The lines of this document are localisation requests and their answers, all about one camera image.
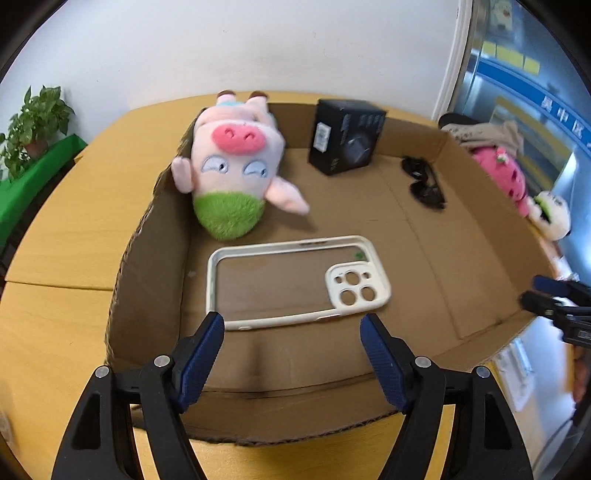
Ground white cabinet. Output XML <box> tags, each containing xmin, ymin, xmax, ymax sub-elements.
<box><xmin>496</xmin><ymin>338</ymin><xmax>536</xmax><ymax>412</ymax></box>

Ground black product box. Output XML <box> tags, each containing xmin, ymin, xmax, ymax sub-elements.
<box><xmin>308</xmin><ymin>98</ymin><xmax>387</xmax><ymax>176</ymax></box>

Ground black cap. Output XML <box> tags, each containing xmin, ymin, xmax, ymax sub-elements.
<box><xmin>438</xmin><ymin>113</ymin><xmax>478</xmax><ymax>131</ymax></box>

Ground yellow framed wall board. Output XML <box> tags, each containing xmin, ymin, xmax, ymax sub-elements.
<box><xmin>492</xmin><ymin>97</ymin><xmax>574</xmax><ymax>155</ymax></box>

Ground pink strawberry plush toy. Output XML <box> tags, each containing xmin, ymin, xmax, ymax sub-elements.
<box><xmin>471</xmin><ymin>144</ymin><xmax>532</xmax><ymax>217</ymax></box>

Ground green potted plant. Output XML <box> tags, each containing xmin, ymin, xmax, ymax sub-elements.
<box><xmin>0</xmin><ymin>85</ymin><xmax>75</xmax><ymax>182</ymax></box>

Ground blue wall banner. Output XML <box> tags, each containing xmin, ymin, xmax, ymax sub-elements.
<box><xmin>475</xmin><ymin>58</ymin><xmax>591</xmax><ymax>153</ymax></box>

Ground row of yellow wall labels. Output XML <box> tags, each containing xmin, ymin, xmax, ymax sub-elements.
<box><xmin>482</xmin><ymin>41</ymin><xmax>542</xmax><ymax>75</ymax></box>

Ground beige printed cloth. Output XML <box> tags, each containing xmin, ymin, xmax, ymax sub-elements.
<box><xmin>445</xmin><ymin>121</ymin><xmax>525</xmax><ymax>154</ymax></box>

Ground black sunglasses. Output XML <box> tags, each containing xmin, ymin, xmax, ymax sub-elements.
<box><xmin>401</xmin><ymin>156</ymin><xmax>447</xmax><ymax>210</ymax></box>

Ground cartoon wall poster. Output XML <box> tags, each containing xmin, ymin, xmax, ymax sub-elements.
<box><xmin>485</xmin><ymin>0</ymin><xmax>519</xmax><ymax>34</ymax></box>

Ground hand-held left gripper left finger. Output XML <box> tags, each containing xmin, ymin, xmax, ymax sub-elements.
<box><xmin>51</xmin><ymin>311</ymin><xmax>225</xmax><ymax>480</ymax></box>

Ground brown cardboard box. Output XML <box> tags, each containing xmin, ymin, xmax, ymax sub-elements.
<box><xmin>105</xmin><ymin>102</ymin><xmax>561</xmax><ymax>446</ymax></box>

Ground green stand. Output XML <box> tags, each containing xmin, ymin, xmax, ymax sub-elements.
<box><xmin>0</xmin><ymin>135</ymin><xmax>88</xmax><ymax>241</ymax></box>

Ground black cable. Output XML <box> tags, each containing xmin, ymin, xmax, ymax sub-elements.
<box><xmin>542</xmin><ymin>406</ymin><xmax>579</xmax><ymax>464</ymax></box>

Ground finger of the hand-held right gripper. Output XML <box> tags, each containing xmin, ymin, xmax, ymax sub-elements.
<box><xmin>521</xmin><ymin>291</ymin><xmax>571</xmax><ymax>318</ymax></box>
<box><xmin>533</xmin><ymin>274</ymin><xmax>591</xmax><ymax>300</ymax></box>

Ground white phone case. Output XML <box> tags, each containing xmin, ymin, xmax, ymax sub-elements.
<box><xmin>206</xmin><ymin>235</ymin><xmax>393</xmax><ymax>332</ymax></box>

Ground pink pig plush toy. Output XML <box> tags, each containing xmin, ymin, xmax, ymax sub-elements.
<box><xmin>171</xmin><ymin>90</ymin><xmax>310</xmax><ymax>241</ymax></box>

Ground white and green plush toy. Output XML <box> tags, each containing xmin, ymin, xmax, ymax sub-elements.
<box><xmin>526</xmin><ymin>191</ymin><xmax>573</xmax><ymax>241</ymax></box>

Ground person's right hand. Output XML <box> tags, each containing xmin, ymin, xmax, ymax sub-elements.
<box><xmin>573</xmin><ymin>345</ymin><xmax>591</xmax><ymax>403</ymax></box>

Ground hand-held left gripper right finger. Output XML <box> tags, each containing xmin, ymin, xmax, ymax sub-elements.
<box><xmin>360</xmin><ymin>313</ymin><xmax>534</xmax><ymax>480</ymax></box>

